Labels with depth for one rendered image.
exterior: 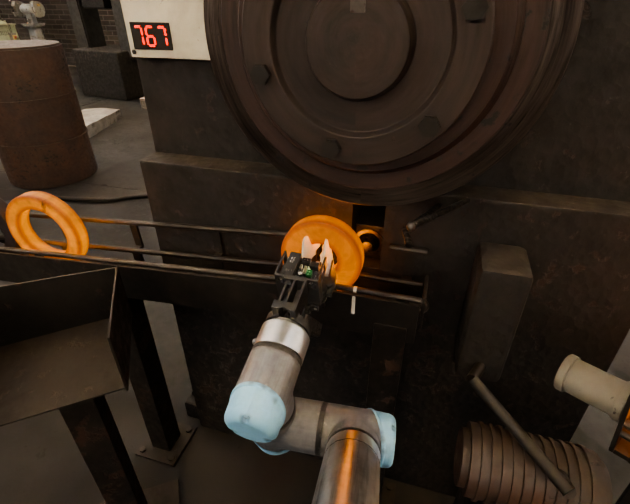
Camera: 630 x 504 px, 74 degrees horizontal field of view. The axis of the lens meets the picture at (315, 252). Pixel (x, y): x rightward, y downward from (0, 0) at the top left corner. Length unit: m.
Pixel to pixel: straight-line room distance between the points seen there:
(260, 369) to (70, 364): 0.42
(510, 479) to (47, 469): 1.23
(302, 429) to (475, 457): 0.30
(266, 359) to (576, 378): 0.45
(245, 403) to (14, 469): 1.12
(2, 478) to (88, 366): 0.79
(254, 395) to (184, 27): 0.62
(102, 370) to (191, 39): 0.60
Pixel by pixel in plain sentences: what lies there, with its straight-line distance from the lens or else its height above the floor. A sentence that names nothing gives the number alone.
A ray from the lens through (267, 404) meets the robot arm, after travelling 0.55.
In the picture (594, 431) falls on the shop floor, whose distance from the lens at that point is 1.66.
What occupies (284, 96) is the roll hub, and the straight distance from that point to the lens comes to 0.55.
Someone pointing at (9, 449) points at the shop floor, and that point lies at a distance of 1.66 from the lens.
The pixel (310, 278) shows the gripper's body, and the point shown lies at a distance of 0.63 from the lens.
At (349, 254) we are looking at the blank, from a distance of 0.75.
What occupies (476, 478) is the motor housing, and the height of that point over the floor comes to 0.50.
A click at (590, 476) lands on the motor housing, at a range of 0.85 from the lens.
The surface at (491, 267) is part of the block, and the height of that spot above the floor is 0.80.
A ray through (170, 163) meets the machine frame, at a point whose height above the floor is 0.87.
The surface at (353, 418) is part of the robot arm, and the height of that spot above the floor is 0.65.
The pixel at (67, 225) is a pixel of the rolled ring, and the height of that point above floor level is 0.73.
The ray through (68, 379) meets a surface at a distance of 0.86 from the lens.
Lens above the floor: 1.16
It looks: 32 degrees down
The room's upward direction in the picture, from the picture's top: straight up
